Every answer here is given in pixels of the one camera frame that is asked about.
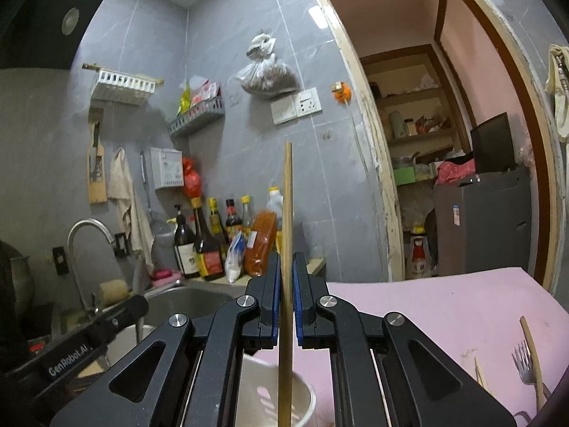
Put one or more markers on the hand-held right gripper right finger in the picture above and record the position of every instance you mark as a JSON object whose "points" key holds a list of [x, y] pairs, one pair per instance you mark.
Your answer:
{"points": [[299, 291]]}

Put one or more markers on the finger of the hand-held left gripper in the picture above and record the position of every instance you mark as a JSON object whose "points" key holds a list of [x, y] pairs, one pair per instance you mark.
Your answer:
{"points": [[124, 309]]}

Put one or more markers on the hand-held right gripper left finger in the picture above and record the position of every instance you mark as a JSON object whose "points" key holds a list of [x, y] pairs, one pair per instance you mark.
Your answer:
{"points": [[275, 291]]}

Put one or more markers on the wooden chopstick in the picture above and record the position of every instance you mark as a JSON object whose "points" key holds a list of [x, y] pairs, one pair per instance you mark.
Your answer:
{"points": [[287, 213], [535, 364], [480, 373]]}

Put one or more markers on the white plastic utensil holder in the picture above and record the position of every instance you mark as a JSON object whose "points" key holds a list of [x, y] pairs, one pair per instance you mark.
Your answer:
{"points": [[262, 391]]}

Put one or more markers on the metal fork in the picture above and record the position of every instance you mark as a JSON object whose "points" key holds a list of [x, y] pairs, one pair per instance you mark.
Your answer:
{"points": [[523, 360]]}

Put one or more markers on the beige scrub sponge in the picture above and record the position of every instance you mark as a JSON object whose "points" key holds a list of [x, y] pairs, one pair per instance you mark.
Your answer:
{"points": [[114, 292]]}

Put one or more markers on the orange chili powder bag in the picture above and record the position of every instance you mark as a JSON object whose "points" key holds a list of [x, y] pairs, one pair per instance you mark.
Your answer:
{"points": [[260, 244]]}

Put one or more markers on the white blue seasoning bag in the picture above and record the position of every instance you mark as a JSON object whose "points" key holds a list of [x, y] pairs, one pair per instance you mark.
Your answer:
{"points": [[234, 260]]}

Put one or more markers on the large dark soy sauce bottle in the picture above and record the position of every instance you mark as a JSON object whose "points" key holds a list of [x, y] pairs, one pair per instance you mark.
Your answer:
{"points": [[208, 253]]}

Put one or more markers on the curved metal faucet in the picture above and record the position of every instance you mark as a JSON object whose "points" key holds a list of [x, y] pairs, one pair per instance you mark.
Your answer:
{"points": [[78, 240]]}

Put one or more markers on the clear yellow cap bottle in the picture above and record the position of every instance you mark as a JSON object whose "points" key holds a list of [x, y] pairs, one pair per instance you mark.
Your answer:
{"points": [[246, 213]]}

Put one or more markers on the red cap sauce bottle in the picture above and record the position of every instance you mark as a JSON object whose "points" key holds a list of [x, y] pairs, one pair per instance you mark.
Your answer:
{"points": [[232, 220]]}

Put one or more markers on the dark pump bottle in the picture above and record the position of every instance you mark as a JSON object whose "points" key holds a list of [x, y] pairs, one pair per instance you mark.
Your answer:
{"points": [[184, 249]]}

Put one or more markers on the cooking oil jug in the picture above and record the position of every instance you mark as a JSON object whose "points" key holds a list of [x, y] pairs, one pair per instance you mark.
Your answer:
{"points": [[274, 202]]}

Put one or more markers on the olive yellow cap bottle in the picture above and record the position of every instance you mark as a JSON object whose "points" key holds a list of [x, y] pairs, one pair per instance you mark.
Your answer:
{"points": [[217, 222]]}

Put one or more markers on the wooden cutting board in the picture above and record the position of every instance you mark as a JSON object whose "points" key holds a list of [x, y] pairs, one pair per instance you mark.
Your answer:
{"points": [[98, 187]]}

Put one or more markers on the white bottle red label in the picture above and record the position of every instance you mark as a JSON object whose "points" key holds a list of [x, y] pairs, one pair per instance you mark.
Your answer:
{"points": [[419, 255]]}

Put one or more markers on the hanging beige dish cloth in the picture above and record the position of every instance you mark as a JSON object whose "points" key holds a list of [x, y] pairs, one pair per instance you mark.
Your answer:
{"points": [[122, 182]]}

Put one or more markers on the hanging metal strainer ladle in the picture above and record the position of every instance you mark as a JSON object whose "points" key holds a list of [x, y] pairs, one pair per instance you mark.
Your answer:
{"points": [[143, 173]]}

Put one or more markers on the pink table mat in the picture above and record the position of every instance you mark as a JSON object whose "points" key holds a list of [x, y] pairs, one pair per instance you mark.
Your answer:
{"points": [[435, 302]]}

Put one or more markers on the red plastic bag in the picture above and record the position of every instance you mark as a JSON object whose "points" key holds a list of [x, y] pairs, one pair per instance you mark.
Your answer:
{"points": [[192, 178]]}

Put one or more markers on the red cloth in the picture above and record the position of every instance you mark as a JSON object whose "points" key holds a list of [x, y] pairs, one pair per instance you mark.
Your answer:
{"points": [[455, 171]]}

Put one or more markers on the red white snack packet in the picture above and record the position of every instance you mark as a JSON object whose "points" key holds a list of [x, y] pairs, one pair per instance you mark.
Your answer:
{"points": [[205, 93]]}

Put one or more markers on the wooden shelf unit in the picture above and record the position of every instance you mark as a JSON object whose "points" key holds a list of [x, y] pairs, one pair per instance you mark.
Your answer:
{"points": [[409, 111]]}

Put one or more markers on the yellow green snack packet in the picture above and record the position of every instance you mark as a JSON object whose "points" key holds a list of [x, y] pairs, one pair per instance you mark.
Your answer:
{"points": [[184, 100]]}

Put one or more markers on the hanging clear plastic bag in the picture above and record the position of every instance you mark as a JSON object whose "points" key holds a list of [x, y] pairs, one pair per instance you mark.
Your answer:
{"points": [[266, 73]]}

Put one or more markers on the black range hood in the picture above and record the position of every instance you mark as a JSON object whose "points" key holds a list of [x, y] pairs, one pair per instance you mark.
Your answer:
{"points": [[93, 31]]}

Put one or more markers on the hanging cream rubber gloves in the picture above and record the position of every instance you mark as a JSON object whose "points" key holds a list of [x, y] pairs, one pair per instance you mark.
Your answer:
{"points": [[559, 89]]}

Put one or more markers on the black wall outlet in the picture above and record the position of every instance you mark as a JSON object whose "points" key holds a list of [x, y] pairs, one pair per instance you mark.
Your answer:
{"points": [[60, 260], [121, 244]]}

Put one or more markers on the white plastic wall box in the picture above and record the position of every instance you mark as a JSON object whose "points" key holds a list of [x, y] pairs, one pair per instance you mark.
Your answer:
{"points": [[168, 169]]}

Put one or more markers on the wooden door frame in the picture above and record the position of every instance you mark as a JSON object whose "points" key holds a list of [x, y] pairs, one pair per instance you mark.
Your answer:
{"points": [[378, 164]]}

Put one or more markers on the white wall switch plate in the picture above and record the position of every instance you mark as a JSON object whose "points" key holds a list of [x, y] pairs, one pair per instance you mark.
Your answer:
{"points": [[283, 110]]}

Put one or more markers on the grey wall basket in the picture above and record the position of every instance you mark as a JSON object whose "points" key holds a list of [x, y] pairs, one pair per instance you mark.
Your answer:
{"points": [[195, 120]]}

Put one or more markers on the white wall socket plate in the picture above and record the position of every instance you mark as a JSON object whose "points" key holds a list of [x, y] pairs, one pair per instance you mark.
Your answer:
{"points": [[308, 102]]}

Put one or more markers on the orange wall hook ornament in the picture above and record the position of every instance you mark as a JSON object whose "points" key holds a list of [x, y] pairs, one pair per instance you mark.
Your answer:
{"points": [[342, 93]]}

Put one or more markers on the white slotted wall rack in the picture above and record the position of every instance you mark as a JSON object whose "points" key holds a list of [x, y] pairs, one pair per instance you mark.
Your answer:
{"points": [[120, 85]]}

